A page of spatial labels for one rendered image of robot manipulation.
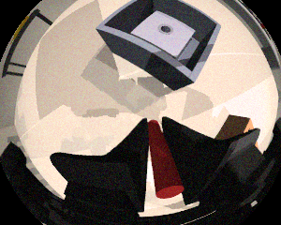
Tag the dark red peg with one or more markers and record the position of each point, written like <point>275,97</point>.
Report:
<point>168,183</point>

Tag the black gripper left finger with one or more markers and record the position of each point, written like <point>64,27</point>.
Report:
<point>123,168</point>

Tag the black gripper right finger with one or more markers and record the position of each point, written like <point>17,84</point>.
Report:
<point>199,158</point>

